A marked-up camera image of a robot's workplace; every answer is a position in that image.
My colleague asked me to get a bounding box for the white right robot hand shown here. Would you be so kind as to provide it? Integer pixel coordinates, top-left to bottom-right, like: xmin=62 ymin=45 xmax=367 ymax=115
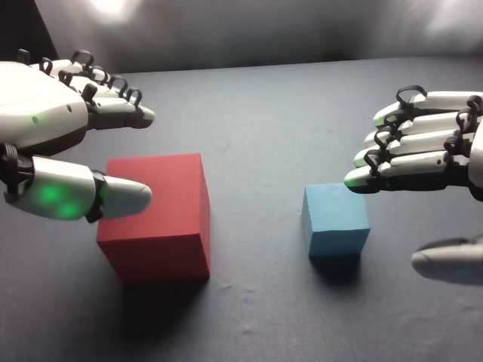
xmin=343 ymin=85 xmax=483 ymax=282

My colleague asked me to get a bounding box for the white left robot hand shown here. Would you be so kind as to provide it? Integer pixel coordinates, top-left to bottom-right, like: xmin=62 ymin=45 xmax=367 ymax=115
xmin=0 ymin=48 xmax=156 ymax=223

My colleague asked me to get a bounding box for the light blue cube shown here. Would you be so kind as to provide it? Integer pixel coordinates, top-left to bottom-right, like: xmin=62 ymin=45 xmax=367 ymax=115
xmin=300 ymin=183 xmax=371 ymax=260

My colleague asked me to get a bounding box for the red cube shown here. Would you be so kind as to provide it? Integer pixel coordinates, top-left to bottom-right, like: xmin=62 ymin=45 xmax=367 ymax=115
xmin=96 ymin=152 xmax=211 ymax=284

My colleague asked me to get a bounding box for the dark panel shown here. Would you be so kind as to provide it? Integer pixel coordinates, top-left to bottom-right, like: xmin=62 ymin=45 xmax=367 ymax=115
xmin=0 ymin=0 xmax=60 ymax=63

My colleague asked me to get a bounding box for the white backdrop sheet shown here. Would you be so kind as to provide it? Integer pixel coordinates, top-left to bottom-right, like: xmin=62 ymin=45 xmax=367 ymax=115
xmin=37 ymin=0 xmax=483 ymax=75

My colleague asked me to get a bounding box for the grey table cloth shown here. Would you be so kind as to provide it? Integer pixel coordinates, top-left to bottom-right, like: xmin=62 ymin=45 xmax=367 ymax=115
xmin=0 ymin=56 xmax=483 ymax=362

